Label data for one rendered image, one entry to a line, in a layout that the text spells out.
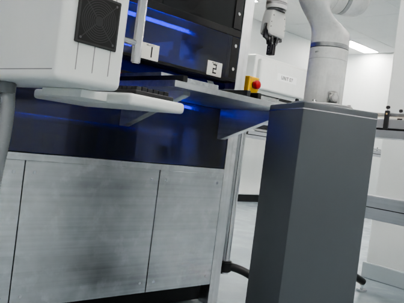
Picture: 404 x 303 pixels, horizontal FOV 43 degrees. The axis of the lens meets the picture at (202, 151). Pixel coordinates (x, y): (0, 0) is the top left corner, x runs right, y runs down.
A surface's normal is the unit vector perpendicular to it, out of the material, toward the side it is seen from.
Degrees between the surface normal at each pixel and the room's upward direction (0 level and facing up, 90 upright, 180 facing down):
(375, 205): 90
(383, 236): 90
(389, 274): 90
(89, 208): 90
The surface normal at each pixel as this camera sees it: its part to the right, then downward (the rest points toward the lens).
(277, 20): 0.63, 0.11
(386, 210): -0.73, -0.08
